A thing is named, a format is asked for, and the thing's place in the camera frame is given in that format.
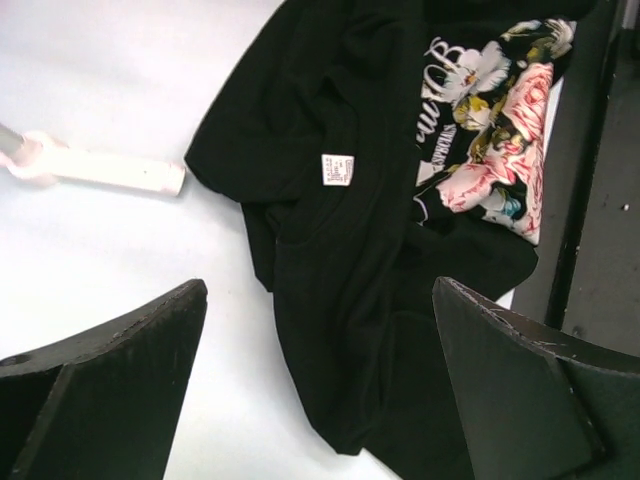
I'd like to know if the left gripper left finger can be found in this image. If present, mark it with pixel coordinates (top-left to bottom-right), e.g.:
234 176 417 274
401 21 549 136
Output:
1 279 207 479

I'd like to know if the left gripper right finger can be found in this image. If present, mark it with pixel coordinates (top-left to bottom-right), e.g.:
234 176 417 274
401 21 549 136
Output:
433 277 639 479

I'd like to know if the black t-shirt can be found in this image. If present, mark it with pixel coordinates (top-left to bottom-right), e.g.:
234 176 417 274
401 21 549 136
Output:
185 1 593 479

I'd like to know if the clothes rack metal frame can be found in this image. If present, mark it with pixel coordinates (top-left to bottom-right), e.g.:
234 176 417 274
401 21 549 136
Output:
1 125 186 197

